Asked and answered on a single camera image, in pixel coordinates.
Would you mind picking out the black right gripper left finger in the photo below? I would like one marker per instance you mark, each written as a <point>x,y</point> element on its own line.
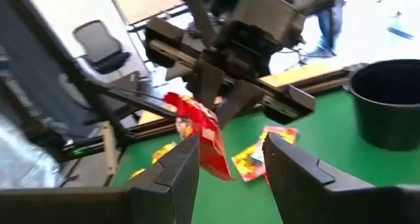
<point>170,191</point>

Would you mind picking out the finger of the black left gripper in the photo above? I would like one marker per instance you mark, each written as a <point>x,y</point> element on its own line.
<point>239,102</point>
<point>210,82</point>

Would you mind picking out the person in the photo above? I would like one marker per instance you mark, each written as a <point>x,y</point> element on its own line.
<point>328,27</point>

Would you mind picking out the black office chair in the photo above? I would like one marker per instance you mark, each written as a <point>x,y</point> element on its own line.
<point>101,50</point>

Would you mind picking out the red Skittles candy packet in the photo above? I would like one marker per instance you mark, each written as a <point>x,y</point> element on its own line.
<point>210,142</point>

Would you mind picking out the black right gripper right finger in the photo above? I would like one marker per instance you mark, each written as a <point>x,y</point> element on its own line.
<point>305,194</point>

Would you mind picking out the black plastic bucket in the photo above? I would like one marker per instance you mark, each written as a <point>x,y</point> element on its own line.
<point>387,119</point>

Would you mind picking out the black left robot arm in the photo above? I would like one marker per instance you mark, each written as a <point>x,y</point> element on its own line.
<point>197,13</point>

